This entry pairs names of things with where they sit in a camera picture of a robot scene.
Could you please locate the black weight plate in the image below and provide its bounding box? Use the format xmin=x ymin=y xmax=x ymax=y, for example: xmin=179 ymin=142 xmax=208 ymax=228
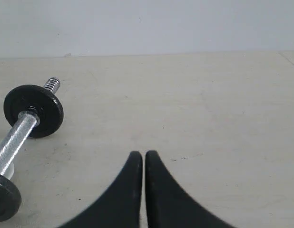
xmin=3 ymin=85 xmax=64 ymax=138
xmin=0 ymin=175 xmax=22 ymax=222

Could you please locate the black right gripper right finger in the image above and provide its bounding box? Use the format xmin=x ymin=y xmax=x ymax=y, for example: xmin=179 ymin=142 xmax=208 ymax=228
xmin=145 ymin=151 xmax=232 ymax=228

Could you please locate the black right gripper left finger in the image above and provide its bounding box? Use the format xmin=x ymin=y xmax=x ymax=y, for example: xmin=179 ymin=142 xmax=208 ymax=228
xmin=61 ymin=151 xmax=143 ymax=228

